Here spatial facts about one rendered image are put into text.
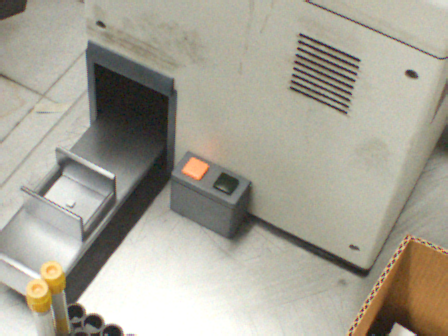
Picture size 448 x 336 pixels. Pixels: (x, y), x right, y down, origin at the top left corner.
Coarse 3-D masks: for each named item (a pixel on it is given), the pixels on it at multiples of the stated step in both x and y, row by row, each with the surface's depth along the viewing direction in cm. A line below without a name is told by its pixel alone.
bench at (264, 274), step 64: (64, 128) 83; (0, 192) 78; (128, 256) 75; (192, 256) 75; (256, 256) 76; (320, 256) 76; (384, 256) 76; (0, 320) 70; (128, 320) 71; (192, 320) 72; (256, 320) 72; (320, 320) 72
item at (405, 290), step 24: (408, 240) 60; (408, 264) 62; (432, 264) 61; (384, 288) 60; (408, 288) 64; (432, 288) 63; (360, 312) 56; (384, 312) 68; (408, 312) 66; (432, 312) 65
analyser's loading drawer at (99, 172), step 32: (128, 96) 80; (96, 128) 78; (128, 128) 78; (160, 128) 78; (64, 160) 73; (96, 160) 76; (128, 160) 76; (32, 192) 69; (64, 192) 73; (96, 192) 74; (128, 192) 74; (32, 224) 71; (64, 224) 70; (96, 224) 72; (0, 256) 67; (32, 256) 70; (64, 256) 70
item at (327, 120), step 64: (128, 0) 66; (192, 0) 63; (256, 0) 60; (320, 0) 57; (384, 0) 54; (128, 64) 71; (192, 64) 68; (256, 64) 64; (320, 64) 61; (384, 64) 58; (192, 128) 73; (256, 128) 69; (320, 128) 65; (384, 128) 62; (192, 192) 74; (256, 192) 75; (320, 192) 71; (384, 192) 67
